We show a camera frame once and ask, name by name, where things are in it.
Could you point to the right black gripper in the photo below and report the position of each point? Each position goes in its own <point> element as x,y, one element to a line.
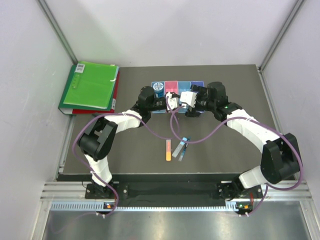
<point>202,92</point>

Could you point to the pink bin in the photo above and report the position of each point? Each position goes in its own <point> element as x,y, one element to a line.
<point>171,87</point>

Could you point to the blue round tape dispenser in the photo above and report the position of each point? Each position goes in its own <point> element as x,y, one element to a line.
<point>158,88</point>

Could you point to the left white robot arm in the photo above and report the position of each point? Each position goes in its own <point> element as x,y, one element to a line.
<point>97,138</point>

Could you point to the green folder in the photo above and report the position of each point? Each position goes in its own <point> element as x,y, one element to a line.
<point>91,85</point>

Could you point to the dark green binder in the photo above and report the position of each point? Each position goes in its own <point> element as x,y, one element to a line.
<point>67,108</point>

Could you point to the light blue highlighter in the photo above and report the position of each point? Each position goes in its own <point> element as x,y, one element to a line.
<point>179,147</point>

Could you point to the blue pen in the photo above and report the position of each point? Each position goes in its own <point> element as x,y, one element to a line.
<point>184,149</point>

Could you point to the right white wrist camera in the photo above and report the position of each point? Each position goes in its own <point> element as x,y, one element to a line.
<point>188,99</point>

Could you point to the orange highlighter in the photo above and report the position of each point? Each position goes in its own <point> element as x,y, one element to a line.
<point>168,150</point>

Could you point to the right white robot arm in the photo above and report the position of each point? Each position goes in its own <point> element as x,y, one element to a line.
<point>280,155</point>

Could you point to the grey slotted cable duct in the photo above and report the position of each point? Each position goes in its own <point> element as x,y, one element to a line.
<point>104,207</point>

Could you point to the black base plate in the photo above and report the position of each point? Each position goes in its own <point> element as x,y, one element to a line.
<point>156,190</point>

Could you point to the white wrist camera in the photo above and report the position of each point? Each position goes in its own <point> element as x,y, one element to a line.
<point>188,99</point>
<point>172,101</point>

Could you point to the teal blue bin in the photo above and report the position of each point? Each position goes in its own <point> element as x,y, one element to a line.
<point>184,86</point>

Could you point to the red folder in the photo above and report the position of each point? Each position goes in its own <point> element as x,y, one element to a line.
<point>111,107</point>

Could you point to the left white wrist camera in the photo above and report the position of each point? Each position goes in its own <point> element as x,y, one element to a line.
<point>172,101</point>

